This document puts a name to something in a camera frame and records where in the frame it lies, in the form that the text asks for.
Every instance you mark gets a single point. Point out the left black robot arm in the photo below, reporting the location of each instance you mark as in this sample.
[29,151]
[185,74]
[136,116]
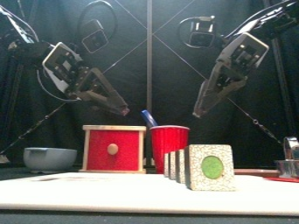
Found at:
[19,38]

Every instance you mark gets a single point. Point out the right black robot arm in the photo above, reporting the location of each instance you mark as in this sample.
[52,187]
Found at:
[272,17]

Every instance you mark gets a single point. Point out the white cutting board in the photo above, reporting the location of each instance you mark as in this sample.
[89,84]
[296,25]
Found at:
[116,192]

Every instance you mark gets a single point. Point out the red toy knife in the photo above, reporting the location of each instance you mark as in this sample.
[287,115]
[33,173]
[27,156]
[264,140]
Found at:
[284,179]

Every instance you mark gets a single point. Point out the red wooden drawer box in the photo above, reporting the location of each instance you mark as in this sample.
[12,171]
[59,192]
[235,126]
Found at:
[99,151]

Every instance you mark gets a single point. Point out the red plastic cup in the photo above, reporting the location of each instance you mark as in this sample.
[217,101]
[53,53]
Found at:
[168,145]

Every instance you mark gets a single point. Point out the grey bowl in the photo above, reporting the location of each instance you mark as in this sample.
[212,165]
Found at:
[49,159]

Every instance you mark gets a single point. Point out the vertical metal frame pole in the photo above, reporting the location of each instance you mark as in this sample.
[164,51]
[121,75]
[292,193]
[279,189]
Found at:
[149,73]

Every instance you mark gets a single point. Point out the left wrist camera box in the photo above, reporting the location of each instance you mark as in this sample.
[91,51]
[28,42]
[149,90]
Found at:
[95,38]

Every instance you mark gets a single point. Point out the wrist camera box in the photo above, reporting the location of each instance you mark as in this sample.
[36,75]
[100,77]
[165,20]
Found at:
[95,38]
[201,33]

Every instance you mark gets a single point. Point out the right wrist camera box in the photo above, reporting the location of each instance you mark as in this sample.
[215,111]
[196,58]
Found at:
[201,33]

